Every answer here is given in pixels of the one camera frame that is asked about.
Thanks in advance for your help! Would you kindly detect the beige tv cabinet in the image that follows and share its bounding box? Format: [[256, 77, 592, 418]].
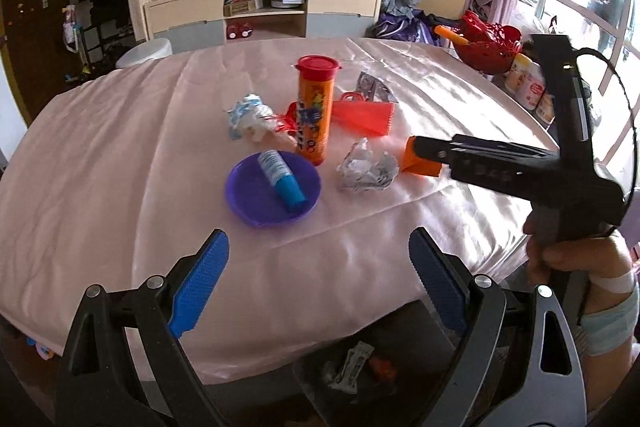
[[140, 0, 382, 53]]

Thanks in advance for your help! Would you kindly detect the blue white wrapper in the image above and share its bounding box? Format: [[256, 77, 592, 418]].
[[228, 93, 278, 142]]

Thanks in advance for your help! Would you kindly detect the silver foil wrapper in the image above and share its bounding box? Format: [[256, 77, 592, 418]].
[[336, 138, 400, 192]]

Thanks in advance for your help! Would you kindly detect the orange toy bat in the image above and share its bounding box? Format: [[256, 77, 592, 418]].
[[434, 25, 470, 46]]

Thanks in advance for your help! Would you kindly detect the orange plastic piece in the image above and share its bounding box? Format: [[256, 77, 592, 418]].
[[399, 136, 442, 178]]

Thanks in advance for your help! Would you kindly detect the blue white small bottle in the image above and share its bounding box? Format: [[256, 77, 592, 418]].
[[257, 150, 307, 212]]

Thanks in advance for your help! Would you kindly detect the red fruit basket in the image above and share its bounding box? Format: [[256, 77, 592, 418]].
[[454, 11, 523, 75]]

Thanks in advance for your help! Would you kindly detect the grey foil packet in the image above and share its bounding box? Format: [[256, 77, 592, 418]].
[[356, 72, 397, 103]]

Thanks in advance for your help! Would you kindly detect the orange snack can red lid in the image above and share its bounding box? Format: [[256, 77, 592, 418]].
[[295, 55, 341, 166]]

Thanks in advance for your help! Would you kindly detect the dark trash bin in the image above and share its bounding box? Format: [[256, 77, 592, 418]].
[[293, 300, 454, 426]]

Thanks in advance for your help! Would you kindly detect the white round stool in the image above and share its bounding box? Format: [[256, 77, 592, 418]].
[[116, 38, 172, 69]]

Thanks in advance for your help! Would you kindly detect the cartoon duck slipper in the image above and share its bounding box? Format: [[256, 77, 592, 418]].
[[26, 337, 55, 361]]

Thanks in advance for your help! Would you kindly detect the white green wrapper in bin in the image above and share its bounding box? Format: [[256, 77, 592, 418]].
[[322, 341, 374, 395]]

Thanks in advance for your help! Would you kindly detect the purple plastic plate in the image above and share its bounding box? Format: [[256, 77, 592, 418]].
[[224, 150, 322, 229]]

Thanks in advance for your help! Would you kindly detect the person's right hand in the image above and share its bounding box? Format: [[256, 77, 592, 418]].
[[523, 212, 632, 284]]

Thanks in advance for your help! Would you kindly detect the white supplement jar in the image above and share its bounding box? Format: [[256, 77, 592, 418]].
[[503, 53, 532, 95]]

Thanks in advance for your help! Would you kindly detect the dark wooden door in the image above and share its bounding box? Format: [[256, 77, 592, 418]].
[[1, 0, 79, 124]]

